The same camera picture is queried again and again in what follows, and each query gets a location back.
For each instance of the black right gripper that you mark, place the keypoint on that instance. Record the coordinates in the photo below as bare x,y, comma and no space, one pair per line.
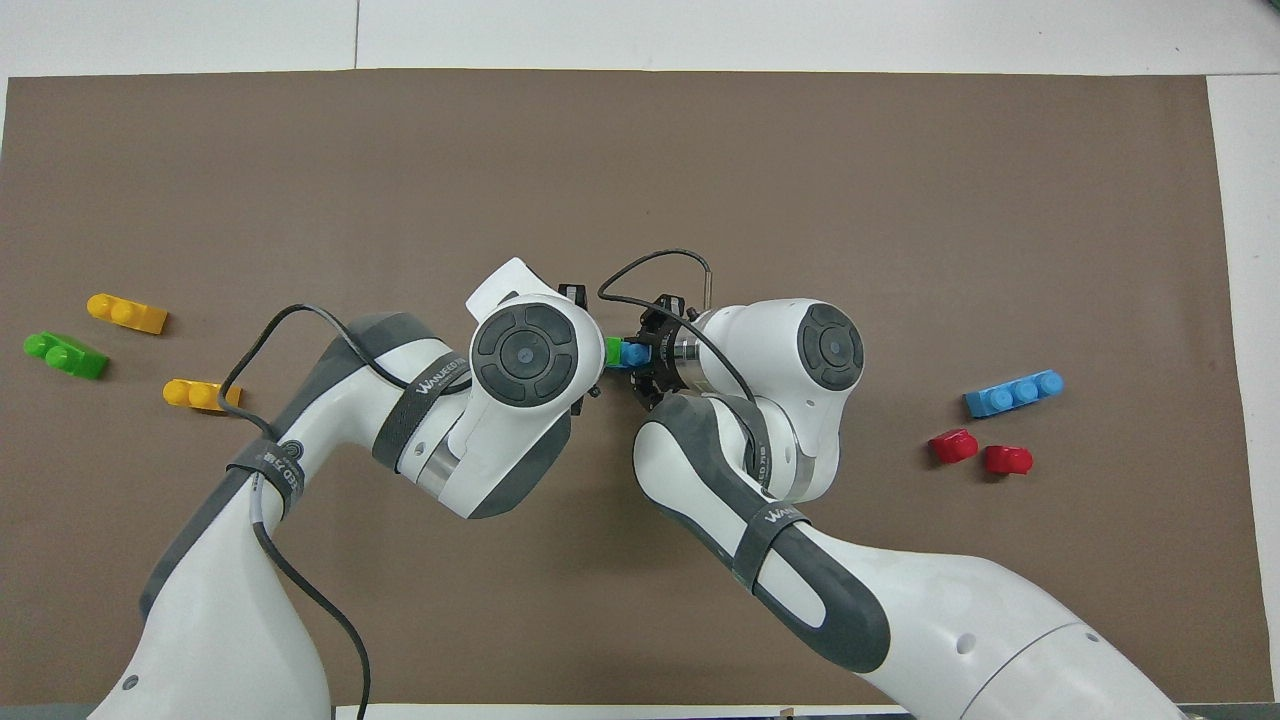
666,350

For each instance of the green two-stud toy brick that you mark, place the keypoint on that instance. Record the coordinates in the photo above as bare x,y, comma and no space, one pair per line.
68,357
613,352

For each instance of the blue three-stud toy brick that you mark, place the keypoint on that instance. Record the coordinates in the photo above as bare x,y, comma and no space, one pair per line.
634,354
1015,395

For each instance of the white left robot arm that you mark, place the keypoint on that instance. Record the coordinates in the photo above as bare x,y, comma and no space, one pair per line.
450,440

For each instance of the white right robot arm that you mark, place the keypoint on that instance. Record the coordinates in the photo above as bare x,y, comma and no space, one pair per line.
900,620

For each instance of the brown paper mat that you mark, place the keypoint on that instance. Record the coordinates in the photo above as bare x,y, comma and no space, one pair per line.
640,160

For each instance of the red one-stud toy brick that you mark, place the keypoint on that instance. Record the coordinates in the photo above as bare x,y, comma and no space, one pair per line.
955,447
1008,461

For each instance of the yellow two-stud toy brick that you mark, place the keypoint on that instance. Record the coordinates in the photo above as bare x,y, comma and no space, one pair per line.
205,397
130,315

